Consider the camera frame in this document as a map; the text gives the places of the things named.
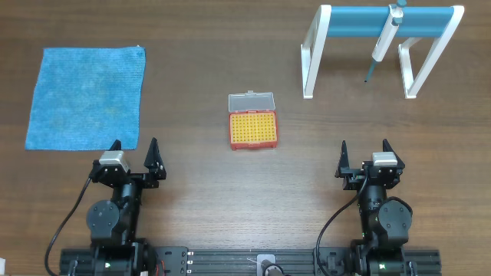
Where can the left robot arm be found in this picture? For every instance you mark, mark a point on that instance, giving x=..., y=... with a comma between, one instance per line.
x=101, y=222

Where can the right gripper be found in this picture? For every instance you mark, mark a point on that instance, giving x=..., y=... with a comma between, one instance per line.
x=353, y=178

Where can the mounting rail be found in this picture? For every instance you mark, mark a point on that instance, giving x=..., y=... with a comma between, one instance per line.
x=230, y=261

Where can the blue cloth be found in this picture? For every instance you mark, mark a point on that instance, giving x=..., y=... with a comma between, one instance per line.
x=86, y=97

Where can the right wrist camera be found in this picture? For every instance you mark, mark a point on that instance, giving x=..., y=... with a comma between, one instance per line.
x=384, y=158

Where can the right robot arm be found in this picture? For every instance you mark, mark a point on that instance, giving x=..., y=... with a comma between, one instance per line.
x=393, y=220

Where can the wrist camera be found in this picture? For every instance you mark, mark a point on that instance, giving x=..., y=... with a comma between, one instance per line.
x=384, y=158
x=113, y=158

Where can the white and blue stand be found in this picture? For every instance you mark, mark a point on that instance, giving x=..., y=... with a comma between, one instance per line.
x=356, y=21

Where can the white pipette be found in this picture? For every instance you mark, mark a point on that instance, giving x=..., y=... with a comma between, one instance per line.
x=385, y=36

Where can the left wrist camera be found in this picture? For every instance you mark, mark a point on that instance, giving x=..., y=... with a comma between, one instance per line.
x=113, y=158

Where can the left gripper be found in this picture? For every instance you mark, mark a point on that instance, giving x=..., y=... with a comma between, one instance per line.
x=144, y=180

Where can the red and yellow tip box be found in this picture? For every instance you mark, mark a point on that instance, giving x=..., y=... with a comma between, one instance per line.
x=253, y=128

